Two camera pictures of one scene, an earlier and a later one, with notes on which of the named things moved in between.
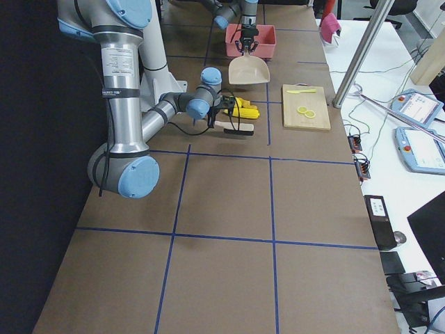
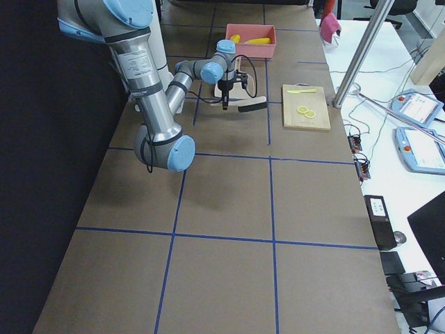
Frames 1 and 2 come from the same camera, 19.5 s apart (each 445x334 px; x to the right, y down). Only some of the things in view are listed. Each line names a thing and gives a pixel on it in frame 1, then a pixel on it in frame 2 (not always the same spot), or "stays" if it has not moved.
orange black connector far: x=354 y=143 stays
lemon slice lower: x=310 y=114 stays
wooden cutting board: x=304 y=106 stays
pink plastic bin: x=265 y=37 stays
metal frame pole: x=363 y=53 stays
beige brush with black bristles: x=245 y=129 → x=249 y=104
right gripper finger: x=211 y=122 → x=225 y=99
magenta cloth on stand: x=329 y=26 stays
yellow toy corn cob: x=248 y=110 → x=259 y=41
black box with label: x=379 y=220 stays
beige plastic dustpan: x=247 y=69 → x=239 y=95
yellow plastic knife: x=296 y=92 stays
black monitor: x=428 y=224 stays
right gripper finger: x=238 y=120 → x=244 y=80
